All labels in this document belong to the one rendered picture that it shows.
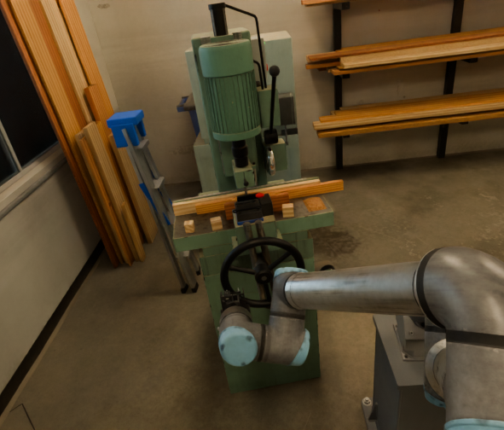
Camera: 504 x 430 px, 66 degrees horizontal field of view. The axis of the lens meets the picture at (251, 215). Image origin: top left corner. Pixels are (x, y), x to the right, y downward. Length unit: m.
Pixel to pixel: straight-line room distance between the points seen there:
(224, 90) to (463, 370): 1.06
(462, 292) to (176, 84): 3.53
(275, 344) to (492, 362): 0.57
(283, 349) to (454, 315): 0.53
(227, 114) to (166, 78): 2.56
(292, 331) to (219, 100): 0.78
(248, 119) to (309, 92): 2.50
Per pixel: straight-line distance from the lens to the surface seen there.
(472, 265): 0.56
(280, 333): 0.99
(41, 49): 2.78
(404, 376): 1.39
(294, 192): 1.57
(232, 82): 1.33
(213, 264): 1.50
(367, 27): 3.85
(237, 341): 0.96
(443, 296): 0.56
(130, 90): 4.00
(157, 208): 2.31
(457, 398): 0.55
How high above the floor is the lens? 1.63
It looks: 29 degrees down
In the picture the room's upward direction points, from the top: 8 degrees counter-clockwise
